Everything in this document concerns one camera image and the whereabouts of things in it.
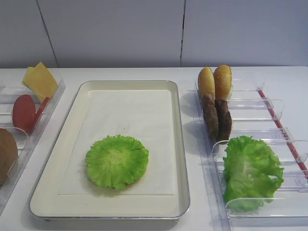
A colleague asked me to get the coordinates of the right brown meat patty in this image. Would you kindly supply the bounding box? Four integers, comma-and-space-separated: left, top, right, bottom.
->
215, 99, 232, 141

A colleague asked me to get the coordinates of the green lettuce leaf in rack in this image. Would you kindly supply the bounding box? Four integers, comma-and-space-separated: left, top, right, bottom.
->
223, 136, 284, 212

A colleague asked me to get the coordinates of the clear acrylic rack left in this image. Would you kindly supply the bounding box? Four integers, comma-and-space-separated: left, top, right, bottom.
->
0, 68, 65, 212

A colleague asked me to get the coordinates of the brown meat patty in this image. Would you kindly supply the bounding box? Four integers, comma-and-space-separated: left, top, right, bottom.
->
215, 99, 232, 141
202, 93, 218, 140

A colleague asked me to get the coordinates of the white paper tray liner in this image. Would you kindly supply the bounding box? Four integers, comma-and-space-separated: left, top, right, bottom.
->
59, 90, 176, 195

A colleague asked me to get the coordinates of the right bun half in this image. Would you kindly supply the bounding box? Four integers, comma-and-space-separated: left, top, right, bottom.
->
213, 64, 232, 100

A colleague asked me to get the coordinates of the clear acrylic rack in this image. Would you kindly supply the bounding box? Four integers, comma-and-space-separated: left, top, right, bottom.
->
194, 71, 308, 231
0, 68, 65, 212

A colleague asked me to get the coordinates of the red tomato slice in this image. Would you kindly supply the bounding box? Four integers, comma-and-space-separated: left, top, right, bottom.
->
29, 97, 50, 133
12, 94, 36, 133

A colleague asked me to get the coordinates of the green lettuce leaf on tray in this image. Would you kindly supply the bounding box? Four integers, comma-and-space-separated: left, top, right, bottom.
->
85, 135, 149, 190

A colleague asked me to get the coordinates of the clear acrylic rack right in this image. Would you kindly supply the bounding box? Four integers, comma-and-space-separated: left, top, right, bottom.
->
194, 71, 308, 231

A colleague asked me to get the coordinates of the left brown meat patty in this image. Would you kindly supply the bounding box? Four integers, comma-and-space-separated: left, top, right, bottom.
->
202, 93, 218, 140

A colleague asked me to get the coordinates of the bun half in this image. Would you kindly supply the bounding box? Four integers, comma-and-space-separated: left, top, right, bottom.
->
213, 64, 232, 100
198, 67, 215, 99

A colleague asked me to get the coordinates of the rear yellow cheese slice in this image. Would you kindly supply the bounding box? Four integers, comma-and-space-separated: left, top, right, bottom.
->
22, 67, 35, 87

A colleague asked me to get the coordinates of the yellow cheese slice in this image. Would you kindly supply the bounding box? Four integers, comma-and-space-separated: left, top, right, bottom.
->
26, 62, 58, 103
22, 67, 35, 87

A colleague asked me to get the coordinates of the brown bun at left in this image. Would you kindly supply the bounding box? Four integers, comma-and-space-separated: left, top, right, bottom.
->
0, 128, 18, 186

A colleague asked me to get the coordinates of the cream metal tray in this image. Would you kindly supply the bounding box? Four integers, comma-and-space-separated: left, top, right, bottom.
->
29, 80, 190, 219

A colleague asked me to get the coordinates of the left bun half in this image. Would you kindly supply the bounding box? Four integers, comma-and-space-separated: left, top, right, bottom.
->
198, 67, 215, 99

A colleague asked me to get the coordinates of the front yellow cheese slice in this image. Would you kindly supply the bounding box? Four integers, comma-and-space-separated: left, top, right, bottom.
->
26, 62, 58, 103

